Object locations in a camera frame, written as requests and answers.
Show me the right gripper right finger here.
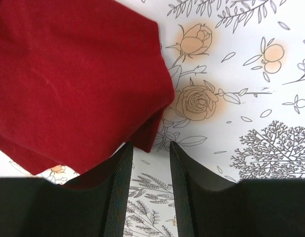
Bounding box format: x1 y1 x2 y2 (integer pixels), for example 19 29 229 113
170 142 305 237

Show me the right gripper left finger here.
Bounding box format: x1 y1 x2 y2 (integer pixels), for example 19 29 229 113
0 143 133 237

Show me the red t-shirt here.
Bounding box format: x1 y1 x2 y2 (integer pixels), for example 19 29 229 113
0 0 175 175

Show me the floral patterned table mat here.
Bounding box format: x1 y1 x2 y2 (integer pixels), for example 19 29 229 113
0 0 305 237

